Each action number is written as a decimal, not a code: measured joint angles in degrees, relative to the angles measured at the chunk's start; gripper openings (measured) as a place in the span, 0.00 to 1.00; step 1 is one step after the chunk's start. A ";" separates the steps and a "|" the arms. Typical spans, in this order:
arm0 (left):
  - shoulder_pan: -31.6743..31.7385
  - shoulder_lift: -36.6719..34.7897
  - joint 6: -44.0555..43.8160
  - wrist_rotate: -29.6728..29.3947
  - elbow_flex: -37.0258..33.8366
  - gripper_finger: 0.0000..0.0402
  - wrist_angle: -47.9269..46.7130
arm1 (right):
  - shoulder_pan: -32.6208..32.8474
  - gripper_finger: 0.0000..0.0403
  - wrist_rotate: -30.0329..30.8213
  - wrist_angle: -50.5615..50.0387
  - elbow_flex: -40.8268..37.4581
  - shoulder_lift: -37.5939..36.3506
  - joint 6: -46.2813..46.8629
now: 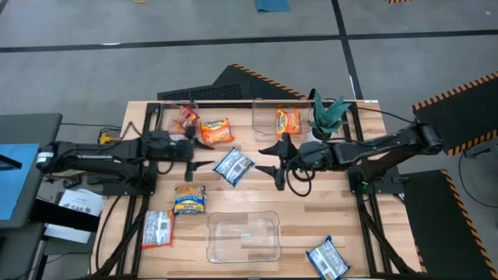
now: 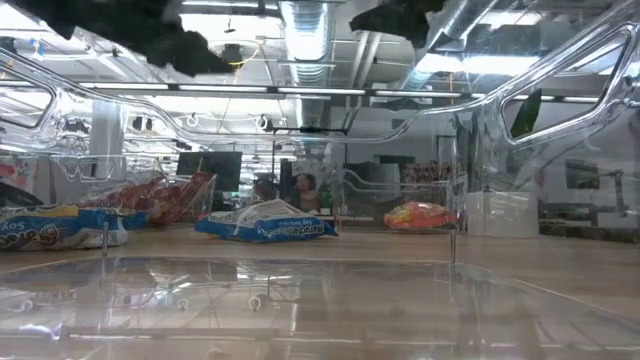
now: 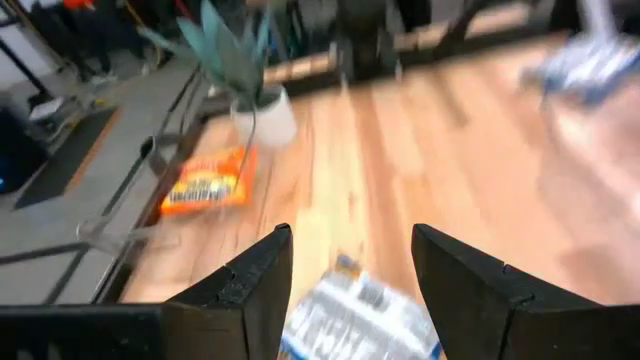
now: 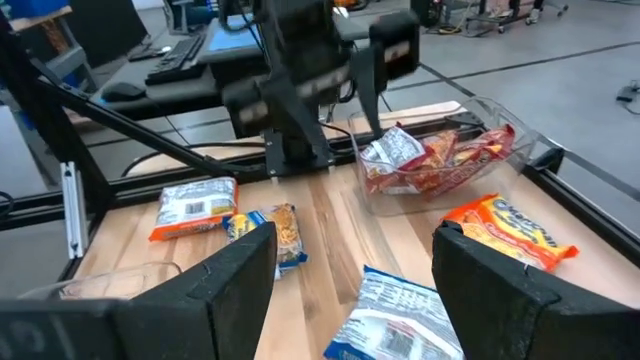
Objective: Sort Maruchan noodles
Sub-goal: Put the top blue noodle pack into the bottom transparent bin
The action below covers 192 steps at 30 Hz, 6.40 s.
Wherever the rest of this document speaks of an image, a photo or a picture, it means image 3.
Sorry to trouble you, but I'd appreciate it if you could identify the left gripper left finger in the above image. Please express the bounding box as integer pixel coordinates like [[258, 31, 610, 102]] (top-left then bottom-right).
[[162, 222, 295, 360]]

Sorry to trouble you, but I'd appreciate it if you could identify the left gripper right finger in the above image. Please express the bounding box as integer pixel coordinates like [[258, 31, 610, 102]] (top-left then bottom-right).
[[410, 223, 640, 360]]

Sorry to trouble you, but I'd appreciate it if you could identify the blue Maruchan ramen pack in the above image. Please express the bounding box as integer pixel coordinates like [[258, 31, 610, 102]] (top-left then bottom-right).
[[518, 28, 640, 109], [278, 253, 445, 360]]

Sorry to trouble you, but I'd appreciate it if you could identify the orange Maruchan ramen pack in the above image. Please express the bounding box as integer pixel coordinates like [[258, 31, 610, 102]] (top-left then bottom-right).
[[159, 145, 259, 218]]

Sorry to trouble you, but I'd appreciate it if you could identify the teal artificial plant white pot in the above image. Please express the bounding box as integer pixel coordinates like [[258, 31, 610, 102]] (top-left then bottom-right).
[[136, 0, 299, 149]]

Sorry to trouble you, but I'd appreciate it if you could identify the black hazard-striped floor mat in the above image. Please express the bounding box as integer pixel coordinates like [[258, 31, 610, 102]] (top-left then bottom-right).
[[13, 106, 122, 212]]

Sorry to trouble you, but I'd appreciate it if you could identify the black round device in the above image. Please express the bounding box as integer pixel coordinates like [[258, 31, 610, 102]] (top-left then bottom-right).
[[0, 98, 50, 195]]

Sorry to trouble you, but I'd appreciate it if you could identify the person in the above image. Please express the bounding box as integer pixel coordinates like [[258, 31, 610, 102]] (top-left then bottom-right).
[[28, 0, 147, 87]]

